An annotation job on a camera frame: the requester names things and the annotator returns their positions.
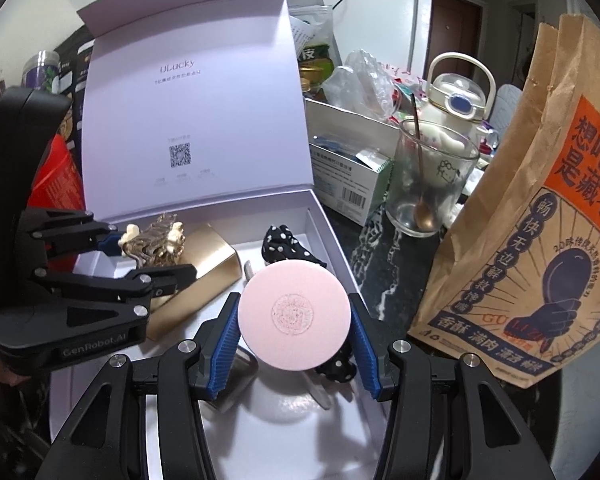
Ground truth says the copper long spoon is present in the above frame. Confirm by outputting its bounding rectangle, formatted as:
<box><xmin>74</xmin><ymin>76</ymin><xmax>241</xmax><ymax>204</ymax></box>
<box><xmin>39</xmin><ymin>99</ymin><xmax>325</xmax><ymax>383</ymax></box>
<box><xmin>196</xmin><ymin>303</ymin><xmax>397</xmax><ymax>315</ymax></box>
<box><xmin>409</xmin><ymin>92</ymin><xmax>437</xmax><ymax>231</ymax></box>

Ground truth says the white plush charm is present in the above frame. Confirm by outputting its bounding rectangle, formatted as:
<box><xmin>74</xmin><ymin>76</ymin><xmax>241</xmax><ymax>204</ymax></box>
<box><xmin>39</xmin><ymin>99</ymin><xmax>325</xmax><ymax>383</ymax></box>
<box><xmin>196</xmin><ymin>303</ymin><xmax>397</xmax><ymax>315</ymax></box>
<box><xmin>427</xmin><ymin>130</ymin><xmax>471</xmax><ymax>163</ymax></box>

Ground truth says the gold rectangular box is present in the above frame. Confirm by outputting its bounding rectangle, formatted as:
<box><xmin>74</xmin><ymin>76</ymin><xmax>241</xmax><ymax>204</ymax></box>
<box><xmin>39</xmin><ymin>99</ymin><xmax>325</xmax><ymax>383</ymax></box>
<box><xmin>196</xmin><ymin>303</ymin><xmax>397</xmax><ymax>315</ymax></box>
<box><xmin>142</xmin><ymin>222</ymin><xmax>243</xmax><ymax>342</ymax></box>

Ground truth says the red tin can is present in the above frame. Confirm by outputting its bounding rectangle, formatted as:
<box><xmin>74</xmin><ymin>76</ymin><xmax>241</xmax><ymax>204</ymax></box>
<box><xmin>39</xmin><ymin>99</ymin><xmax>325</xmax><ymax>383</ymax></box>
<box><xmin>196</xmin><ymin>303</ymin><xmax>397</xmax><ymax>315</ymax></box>
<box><xmin>30</xmin><ymin>132</ymin><xmax>87</xmax><ymax>271</ymax></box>

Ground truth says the white refrigerator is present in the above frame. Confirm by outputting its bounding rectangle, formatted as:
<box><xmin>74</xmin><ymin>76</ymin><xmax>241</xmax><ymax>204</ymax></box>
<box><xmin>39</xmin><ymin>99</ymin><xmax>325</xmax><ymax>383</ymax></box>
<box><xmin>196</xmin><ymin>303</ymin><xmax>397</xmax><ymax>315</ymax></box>
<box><xmin>290</xmin><ymin>0</ymin><xmax>433</xmax><ymax>96</ymax></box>

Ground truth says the clear glass cup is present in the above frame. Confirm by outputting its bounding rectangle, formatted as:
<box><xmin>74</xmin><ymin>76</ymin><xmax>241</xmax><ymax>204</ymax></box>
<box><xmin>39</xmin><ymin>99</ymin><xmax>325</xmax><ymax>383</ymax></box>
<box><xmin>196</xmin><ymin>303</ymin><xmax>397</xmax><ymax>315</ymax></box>
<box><xmin>386</xmin><ymin>117</ymin><xmax>481</xmax><ymax>237</ymax></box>

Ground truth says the cream water bottle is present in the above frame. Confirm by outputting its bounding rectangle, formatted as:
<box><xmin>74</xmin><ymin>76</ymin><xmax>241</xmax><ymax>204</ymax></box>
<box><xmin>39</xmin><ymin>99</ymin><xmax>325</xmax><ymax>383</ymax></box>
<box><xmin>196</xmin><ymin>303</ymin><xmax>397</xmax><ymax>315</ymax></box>
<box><xmin>425</xmin><ymin>52</ymin><xmax>497</xmax><ymax>161</ymax></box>

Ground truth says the green white food packet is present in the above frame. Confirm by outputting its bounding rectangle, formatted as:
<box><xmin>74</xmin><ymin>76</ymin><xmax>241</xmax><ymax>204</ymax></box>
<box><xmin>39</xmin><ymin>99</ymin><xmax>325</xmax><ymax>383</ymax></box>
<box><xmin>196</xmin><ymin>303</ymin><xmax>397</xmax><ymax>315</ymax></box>
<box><xmin>290</xmin><ymin>5</ymin><xmax>336</xmax><ymax>86</ymax></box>

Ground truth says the black printed packet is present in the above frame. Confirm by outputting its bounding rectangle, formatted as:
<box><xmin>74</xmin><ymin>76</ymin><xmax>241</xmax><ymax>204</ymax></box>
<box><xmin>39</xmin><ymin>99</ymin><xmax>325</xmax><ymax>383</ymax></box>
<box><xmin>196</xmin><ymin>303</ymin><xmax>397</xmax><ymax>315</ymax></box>
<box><xmin>55</xmin><ymin>22</ymin><xmax>98</xmax><ymax>161</ymax></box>

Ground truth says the gold hair claw clip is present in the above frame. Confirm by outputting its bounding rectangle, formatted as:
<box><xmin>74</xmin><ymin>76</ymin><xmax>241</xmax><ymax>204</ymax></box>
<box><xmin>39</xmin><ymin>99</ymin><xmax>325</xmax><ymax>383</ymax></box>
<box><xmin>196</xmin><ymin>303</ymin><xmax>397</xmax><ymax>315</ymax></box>
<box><xmin>117</xmin><ymin>212</ymin><xmax>187</xmax><ymax>267</ymax></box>

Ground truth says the brown wooden door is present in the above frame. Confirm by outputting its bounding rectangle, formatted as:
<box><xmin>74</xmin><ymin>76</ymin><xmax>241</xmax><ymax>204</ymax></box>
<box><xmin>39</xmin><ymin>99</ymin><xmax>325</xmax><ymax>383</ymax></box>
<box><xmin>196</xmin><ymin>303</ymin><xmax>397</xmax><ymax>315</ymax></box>
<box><xmin>430</xmin><ymin>0</ymin><xmax>486</xmax><ymax>68</ymax></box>

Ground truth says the purple drink can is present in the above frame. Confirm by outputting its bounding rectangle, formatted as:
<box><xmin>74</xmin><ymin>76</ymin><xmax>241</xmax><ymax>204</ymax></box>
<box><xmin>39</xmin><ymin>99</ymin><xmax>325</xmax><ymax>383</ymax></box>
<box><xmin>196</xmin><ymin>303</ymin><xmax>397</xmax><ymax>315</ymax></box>
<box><xmin>22</xmin><ymin>50</ymin><xmax>61</xmax><ymax>93</ymax></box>

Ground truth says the white cardboard box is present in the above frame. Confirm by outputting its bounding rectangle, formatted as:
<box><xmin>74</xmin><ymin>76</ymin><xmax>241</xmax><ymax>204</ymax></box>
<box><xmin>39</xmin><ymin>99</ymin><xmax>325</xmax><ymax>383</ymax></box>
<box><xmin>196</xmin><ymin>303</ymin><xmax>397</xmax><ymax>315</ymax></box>
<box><xmin>304</xmin><ymin>97</ymin><xmax>406</xmax><ymax>148</ymax></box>

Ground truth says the brown paper bag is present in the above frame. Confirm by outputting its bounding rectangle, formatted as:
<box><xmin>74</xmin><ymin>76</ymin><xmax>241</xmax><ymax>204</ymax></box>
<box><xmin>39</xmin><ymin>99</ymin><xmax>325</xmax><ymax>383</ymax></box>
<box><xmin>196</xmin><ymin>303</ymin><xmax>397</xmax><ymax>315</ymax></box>
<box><xmin>407</xmin><ymin>12</ymin><xmax>600</xmax><ymax>391</ymax></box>

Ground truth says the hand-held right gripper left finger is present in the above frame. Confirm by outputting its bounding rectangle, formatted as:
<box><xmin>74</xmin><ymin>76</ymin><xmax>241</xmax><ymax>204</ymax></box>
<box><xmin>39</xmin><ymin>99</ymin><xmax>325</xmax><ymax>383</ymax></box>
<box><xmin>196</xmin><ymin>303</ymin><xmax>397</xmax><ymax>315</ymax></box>
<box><xmin>32</xmin><ymin>292</ymin><xmax>243</xmax><ymax>480</ymax></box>

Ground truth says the white gift box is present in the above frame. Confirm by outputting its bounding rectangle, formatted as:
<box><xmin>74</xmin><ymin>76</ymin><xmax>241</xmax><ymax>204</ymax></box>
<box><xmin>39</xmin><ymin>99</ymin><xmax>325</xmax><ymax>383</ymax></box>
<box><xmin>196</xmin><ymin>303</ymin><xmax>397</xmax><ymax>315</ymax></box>
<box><xmin>47</xmin><ymin>0</ymin><xmax>388</xmax><ymax>480</ymax></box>

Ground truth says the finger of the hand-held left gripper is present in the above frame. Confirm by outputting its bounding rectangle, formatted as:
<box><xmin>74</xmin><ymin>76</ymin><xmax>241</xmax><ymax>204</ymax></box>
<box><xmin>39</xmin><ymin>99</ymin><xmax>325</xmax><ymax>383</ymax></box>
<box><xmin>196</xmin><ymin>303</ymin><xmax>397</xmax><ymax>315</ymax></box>
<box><xmin>30</xmin><ymin>262</ymin><xmax>198</xmax><ymax>331</ymax></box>
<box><xmin>19</xmin><ymin>207</ymin><xmax>121</xmax><ymax>261</ymax></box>

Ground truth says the black polka-dot hair bow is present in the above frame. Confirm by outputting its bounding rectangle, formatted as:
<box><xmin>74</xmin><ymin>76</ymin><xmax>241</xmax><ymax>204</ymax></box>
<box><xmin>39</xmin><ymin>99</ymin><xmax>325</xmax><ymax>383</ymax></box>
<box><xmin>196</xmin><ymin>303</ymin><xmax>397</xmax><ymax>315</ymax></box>
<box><xmin>261</xmin><ymin>222</ymin><xmax>356</xmax><ymax>383</ymax></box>

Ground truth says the pink round compact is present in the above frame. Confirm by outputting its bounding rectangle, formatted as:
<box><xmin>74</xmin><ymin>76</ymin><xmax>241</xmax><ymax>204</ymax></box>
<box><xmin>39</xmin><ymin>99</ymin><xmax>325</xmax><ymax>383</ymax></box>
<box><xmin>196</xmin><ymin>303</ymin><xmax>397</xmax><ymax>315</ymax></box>
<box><xmin>237</xmin><ymin>260</ymin><xmax>352</xmax><ymax>372</ymax></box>

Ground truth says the white blue medicine box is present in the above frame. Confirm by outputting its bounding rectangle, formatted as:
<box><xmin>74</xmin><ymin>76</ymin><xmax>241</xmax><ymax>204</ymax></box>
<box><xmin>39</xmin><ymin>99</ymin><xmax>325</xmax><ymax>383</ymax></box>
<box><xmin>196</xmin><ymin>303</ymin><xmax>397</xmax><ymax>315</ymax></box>
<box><xmin>310</xmin><ymin>132</ymin><xmax>396</xmax><ymax>227</ymax></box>

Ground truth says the clear plastic bag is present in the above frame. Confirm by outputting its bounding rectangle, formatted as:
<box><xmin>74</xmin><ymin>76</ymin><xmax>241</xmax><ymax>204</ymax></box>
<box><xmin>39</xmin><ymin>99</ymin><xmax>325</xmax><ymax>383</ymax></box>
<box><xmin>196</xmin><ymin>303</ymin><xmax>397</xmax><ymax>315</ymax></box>
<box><xmin>322</xmin><ymin>49</ymin><xmax>398</xmax><ymax>121</ymax></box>

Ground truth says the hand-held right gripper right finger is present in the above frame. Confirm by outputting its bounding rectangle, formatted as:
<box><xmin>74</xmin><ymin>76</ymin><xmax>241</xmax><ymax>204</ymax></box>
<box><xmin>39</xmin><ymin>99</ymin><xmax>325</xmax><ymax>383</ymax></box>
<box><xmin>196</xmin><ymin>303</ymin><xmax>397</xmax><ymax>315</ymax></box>
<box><xmin>347</xmin><ymin>292</ymin><xmax>561</xmax><ymax>480</ymax></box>

